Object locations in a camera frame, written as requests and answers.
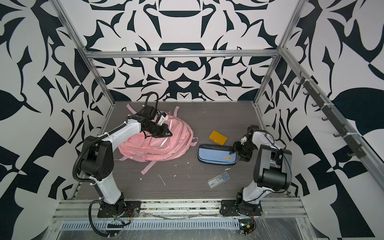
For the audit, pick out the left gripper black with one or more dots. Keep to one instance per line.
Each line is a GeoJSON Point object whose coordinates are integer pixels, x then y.
{"type": "Point", "coordinates": [164, 134]}

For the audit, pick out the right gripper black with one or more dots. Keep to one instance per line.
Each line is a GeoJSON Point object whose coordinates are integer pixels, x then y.
{"type": "Point", "coordinates": [237, 147]}

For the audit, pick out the pink student backpack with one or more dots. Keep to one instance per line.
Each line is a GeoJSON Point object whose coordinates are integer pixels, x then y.
{"type": "Point", "coordinates": [151, 150]}

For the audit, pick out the small yellow notebook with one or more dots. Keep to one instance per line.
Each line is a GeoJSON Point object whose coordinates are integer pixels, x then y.
{"type": "Point", "coordinates": [218, 138]}

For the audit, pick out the blue pencil case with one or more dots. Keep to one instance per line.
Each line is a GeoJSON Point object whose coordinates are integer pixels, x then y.
{"type": "Point", "coordinates": [217, 155]}

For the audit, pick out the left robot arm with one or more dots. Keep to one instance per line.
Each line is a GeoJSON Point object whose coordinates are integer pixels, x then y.
{"type": "Point", "coordinates": [95, 163]}

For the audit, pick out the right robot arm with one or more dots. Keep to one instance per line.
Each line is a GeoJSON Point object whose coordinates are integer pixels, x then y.
{"type": "Point", "coordinates": [272, 171]}

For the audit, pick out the clear plastic ruler box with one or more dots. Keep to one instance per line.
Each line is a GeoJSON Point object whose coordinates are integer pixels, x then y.
{"type": "Point", "coordinates": [219, 179]}

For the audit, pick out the small green circuit board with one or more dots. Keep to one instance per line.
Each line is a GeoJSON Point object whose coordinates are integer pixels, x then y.
{"type": "Point", "coordinates": [247, 228]}

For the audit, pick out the grey hook rack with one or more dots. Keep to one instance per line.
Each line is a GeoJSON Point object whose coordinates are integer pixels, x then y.
{"type": "Point", "coordinates": [333, 115]}

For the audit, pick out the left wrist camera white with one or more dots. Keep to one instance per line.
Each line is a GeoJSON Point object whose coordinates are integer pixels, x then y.
{"type": "Point", "coordinates": [162, 118]}

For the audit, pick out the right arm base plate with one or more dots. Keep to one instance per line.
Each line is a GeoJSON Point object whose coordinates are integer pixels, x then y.
{"type": "Point", "coordinates": [231, 208]}

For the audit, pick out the aluminium front rail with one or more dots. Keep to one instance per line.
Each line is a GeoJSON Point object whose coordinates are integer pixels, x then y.
{"type": "Point", "coordinates": [168, 209]}

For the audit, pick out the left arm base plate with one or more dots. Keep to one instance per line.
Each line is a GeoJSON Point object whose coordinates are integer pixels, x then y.
{"type": "Point", "coordinates": [121, 209]}

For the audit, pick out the white vented cable duct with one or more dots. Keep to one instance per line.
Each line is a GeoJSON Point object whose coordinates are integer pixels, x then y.
{"type": "Point", "coordinates": [161, 224]}

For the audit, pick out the aluminium frame crossbar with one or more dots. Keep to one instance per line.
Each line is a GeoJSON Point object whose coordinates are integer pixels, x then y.
{"type": "Point", "coordinates": [181, 54]}

